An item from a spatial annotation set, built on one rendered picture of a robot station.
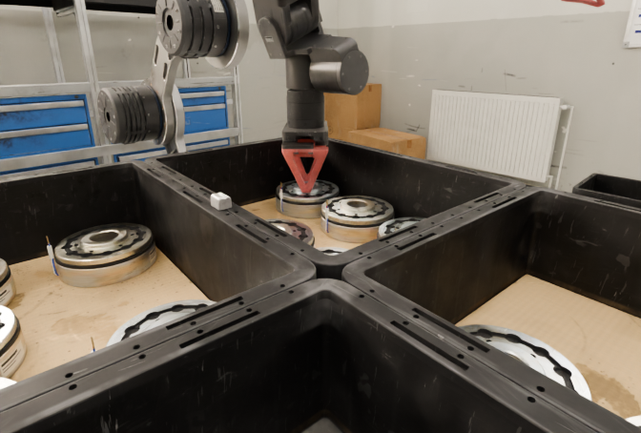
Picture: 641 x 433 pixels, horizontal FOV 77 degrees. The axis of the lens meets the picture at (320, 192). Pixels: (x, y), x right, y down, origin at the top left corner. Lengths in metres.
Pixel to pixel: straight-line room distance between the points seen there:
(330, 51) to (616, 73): 2.91
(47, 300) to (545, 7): 3.36
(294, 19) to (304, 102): 0.11
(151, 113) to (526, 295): 1.19
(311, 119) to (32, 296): 0.39
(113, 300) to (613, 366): 0.45
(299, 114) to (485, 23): 3.12
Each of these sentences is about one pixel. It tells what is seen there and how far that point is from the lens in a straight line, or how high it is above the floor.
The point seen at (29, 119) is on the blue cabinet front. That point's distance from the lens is 2.35.
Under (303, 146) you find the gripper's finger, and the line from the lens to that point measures 0.59.
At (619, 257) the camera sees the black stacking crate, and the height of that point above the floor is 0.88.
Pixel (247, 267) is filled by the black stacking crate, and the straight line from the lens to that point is 0.34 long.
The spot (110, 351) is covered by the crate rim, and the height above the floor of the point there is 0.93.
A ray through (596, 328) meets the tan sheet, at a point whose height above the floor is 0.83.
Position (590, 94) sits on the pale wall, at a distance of 3.38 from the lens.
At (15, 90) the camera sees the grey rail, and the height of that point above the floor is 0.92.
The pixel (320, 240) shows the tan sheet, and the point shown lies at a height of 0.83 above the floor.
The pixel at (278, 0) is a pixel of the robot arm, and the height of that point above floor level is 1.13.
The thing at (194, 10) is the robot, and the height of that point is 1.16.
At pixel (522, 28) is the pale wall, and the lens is 3.53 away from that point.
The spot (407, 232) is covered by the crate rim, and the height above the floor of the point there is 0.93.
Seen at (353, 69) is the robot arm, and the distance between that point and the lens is 0.55.
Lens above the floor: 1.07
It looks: 19 degrees down
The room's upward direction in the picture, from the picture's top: straight up
